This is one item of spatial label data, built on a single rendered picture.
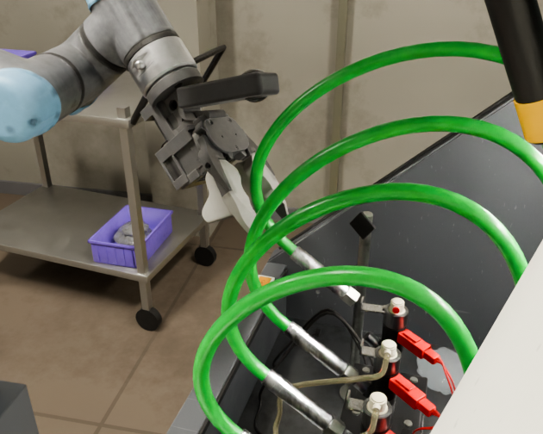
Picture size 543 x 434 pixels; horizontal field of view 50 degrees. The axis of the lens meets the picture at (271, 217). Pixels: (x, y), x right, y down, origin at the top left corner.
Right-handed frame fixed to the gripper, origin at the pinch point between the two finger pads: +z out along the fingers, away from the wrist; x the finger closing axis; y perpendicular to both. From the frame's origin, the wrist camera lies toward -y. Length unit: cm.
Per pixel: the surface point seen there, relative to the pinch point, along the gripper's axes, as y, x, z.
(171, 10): 84, -159, -117
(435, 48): -25.3, 1.0, -4.1
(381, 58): -20.8, 1.7, -6.4
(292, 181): -9.2, 8.6, -0.8
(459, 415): -23.1, 33.7, 15.6
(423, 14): 7, -218, -59
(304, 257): 0.4, -2.2, 6.0
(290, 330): 2.7, 4.6, 12.0
